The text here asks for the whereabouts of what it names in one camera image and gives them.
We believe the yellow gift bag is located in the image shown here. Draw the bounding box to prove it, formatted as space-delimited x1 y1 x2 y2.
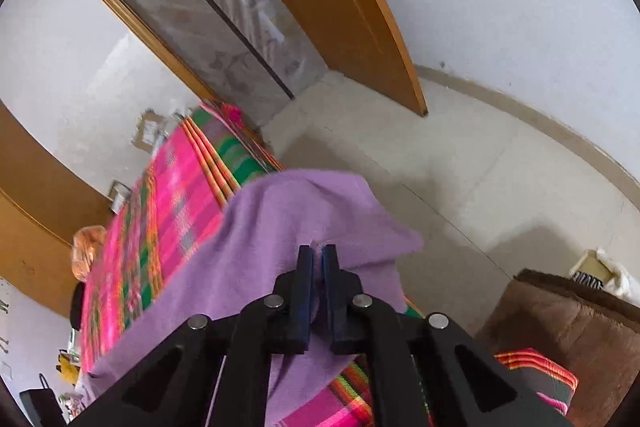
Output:
56 352 83 385

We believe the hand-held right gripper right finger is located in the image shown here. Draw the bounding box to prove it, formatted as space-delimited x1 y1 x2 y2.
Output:
321 244 576 427

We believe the wooden wardrobe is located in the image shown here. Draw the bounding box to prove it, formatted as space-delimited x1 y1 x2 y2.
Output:
0 104 113 320

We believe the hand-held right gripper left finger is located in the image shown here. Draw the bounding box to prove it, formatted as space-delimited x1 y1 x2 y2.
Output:
70 244 315 427

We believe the black knit cloth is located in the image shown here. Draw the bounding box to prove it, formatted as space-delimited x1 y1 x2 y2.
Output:
70 282 86 333

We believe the clear plastic door curtain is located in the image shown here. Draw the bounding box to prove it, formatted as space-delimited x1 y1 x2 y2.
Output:
92 0 328 125

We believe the white carton box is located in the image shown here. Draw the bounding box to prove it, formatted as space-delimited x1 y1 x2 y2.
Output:
107 179 132 212

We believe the wooden door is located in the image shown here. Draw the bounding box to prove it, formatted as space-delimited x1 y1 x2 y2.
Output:
202 0 430 118

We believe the cardboard parcel box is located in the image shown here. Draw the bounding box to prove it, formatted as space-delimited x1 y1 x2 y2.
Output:
131 109 176 152

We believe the pink green plaid cloth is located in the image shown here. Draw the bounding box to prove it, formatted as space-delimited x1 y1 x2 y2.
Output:
80 102 580 427

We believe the wooden door frame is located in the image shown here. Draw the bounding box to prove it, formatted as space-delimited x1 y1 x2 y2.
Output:
67 0 261 132

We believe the purple knit garment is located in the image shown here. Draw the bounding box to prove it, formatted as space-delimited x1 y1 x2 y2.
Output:
82 168 425 427

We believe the white plastic bag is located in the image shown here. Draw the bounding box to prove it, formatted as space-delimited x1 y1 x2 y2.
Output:
595 248 640 300

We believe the brown plush blanket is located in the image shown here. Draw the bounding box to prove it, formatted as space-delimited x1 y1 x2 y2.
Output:
472 268 640 427

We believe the bag of oranges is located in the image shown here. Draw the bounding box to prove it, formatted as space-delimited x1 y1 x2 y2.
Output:
72 224 108 280

